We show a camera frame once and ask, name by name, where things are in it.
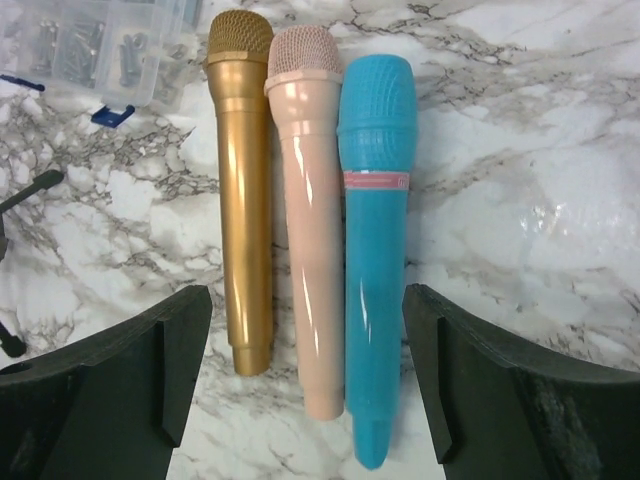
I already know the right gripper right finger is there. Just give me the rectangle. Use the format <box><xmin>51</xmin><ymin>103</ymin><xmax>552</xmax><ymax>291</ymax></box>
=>
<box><xmin>403</xmin><ymin>284</ymin><xmax>639</xmax><ymax>479</ymax></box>

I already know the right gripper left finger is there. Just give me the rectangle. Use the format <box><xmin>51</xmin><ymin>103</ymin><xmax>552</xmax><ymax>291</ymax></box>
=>
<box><xmin>1</xmin><ymin>285</ymin><xmax>212</xmax><ymax>479</ymax></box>

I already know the black tripod mic stand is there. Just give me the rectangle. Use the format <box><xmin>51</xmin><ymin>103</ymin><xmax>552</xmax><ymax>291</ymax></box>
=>
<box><xmin>0</xmin><ymin>170</ymin><xmax>64</xmax><ymax>358</ymax></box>

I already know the blue microphone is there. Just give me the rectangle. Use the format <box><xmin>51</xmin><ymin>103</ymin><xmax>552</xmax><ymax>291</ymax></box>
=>
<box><xmin>337</xmin><ymin>54</ymin><xmax>417</xmax><ymax>470</ymax></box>

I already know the gold microphone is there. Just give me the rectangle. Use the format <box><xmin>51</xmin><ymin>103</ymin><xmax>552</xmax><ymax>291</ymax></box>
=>
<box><xmin>204</xmin><ymin>10</ymin><xmax>274</xmax><ymax>376</ymax></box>

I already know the pink microphone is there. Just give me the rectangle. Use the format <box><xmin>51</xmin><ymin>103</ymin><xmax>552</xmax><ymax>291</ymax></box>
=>
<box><xmin>264</xmin><ymin>25</ymin><xmax>345</xmax><ymax>421</ymax></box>

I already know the clear screw organizer box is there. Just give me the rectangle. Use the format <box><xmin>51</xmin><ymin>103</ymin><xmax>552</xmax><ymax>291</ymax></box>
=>
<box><xmin>1</xmin><ymin>1</ymin><xmax>202</xmax><ymax>128</ymax></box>

